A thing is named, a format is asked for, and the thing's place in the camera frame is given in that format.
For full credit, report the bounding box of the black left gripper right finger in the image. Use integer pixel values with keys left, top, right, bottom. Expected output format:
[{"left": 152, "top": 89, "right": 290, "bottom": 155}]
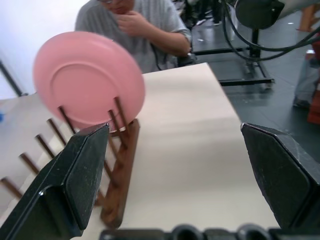
[{"left": 240, "top": 121, "right": 320, "bottom": 230}]

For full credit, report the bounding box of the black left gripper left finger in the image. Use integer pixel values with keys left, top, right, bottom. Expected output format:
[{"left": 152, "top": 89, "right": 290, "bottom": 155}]
[{"left": 0, "top": 123, "right": 110, "bottom": 240}]

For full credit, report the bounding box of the pink plate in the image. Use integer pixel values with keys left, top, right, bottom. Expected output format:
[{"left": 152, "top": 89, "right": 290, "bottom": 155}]
[{"left": 32, "top": 31, "right": 146, "bottom": 133}]

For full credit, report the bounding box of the wooden dish rack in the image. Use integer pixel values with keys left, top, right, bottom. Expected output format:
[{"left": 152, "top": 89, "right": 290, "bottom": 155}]
[{"left": 0, "top": 96, "right": 141, "bottom": 229}]

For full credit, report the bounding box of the person's bare hand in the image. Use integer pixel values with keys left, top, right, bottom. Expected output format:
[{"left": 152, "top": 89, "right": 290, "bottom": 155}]
[{"left": 116, "top": 10, "right": 156, "bottom": 39}]

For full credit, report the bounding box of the red box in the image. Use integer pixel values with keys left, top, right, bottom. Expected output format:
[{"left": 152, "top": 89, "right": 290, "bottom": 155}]
[{"left": 307, "top": 84, "right": 320, "bottom": 124}]

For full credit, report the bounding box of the person in blue jeans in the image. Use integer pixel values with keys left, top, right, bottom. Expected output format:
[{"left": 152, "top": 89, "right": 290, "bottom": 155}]
[{"left": 293, "top": 57, "right": 320, "bottom": 109}]

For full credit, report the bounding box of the black slanted pole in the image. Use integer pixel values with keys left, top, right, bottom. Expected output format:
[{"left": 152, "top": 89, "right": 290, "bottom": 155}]
[{"left": 0, "top": 58, "right": 29, "bottom": 98}]

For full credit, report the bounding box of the wooden furniture leg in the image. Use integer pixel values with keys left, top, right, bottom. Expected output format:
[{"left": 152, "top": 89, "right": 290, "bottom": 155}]
[{"left": 299, "top": 4, "right": 320, "bottom": 33}]

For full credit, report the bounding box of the black rounded housing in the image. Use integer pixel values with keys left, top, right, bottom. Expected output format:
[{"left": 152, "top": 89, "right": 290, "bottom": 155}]
[{"left": 235, "top": 0, "right": 285, "bottom": 30}]

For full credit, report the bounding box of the person in grey shirt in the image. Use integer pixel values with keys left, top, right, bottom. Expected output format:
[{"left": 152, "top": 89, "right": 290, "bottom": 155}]
[{"left": 74, "top": 0, "right": 192, "bottom": 75}]

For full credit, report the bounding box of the black metal stand frame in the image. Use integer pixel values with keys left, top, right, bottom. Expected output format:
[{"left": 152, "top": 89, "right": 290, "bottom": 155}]
[{"left": 191, "top": 27, "right": 275, "bottom": 88}]

